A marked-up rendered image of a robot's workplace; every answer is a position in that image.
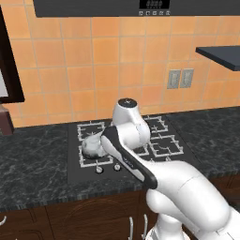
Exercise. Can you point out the dark grey wall shelf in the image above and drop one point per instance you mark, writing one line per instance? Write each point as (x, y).
(225, 56)

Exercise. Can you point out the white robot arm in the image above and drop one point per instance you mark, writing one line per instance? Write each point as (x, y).
(187, 197)

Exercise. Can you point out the black gas hob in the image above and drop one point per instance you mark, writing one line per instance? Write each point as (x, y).
(75, 175)

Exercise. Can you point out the brown cupboard door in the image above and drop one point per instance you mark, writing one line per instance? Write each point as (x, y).
(90, 218)
(229, 190)
(22, 225)
(150, 222)

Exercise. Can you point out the small silver hob knob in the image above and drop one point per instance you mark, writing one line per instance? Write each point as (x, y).
(152, 160)
(168, 158)
(99, 170)
(117, 167)

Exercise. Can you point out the dark framed window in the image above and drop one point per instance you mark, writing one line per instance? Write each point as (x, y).
(12, 84)

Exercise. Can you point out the grey wall socket plate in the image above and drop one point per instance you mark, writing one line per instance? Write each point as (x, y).
(173, 79)
(187, 78)

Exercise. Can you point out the dark grey range hood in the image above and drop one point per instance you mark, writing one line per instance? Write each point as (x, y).
(93, 7)

